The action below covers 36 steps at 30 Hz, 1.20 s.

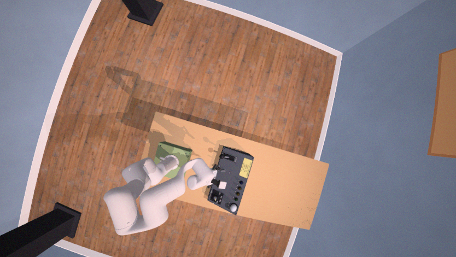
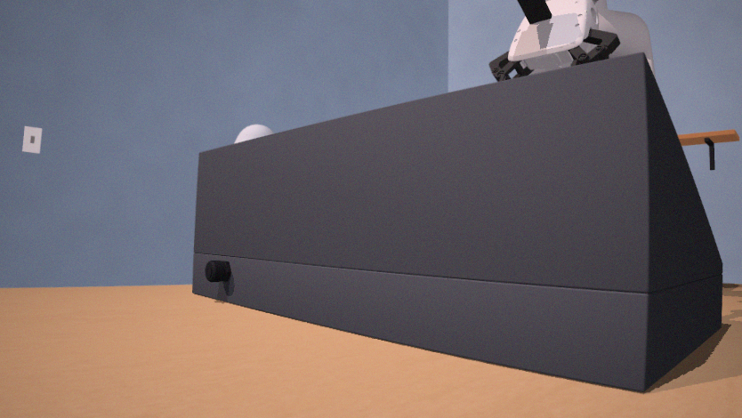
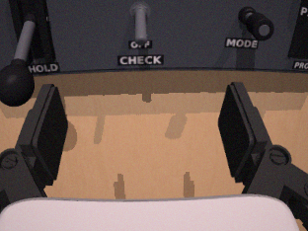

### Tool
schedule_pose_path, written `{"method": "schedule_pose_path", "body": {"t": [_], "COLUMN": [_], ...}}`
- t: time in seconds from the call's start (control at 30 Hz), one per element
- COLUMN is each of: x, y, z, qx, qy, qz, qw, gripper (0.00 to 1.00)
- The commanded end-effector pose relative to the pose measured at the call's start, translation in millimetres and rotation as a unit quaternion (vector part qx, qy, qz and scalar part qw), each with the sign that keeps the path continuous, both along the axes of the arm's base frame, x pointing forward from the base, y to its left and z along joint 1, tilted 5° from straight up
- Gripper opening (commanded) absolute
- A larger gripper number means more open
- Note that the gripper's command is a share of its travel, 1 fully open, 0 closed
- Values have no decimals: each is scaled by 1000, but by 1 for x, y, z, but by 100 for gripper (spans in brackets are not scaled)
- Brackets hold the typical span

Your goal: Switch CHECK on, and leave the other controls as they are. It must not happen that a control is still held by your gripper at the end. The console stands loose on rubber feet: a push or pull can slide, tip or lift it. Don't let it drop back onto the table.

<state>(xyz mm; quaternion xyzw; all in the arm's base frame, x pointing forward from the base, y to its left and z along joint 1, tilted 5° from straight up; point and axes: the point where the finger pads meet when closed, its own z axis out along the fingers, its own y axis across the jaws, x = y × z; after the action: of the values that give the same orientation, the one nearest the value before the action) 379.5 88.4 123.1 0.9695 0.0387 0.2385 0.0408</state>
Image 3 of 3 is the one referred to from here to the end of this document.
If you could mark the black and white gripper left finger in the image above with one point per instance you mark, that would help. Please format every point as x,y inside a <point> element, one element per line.
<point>26,169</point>

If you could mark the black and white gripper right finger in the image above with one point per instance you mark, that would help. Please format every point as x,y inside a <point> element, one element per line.
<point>263,168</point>

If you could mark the dark grey console housing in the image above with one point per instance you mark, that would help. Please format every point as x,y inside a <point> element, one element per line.
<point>91,36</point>

